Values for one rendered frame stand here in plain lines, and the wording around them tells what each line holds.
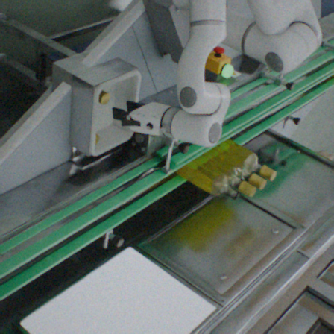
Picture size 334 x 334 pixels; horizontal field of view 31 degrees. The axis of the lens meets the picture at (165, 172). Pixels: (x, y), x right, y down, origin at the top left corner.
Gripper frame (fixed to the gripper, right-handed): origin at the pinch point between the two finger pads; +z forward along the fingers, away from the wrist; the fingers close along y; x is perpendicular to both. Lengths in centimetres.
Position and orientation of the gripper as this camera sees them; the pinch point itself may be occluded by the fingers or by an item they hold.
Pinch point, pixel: (125, 110)
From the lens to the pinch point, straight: 157.8
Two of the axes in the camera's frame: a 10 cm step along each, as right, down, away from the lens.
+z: -7.7, -2.4, 5.9
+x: -0.7, -8.9, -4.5
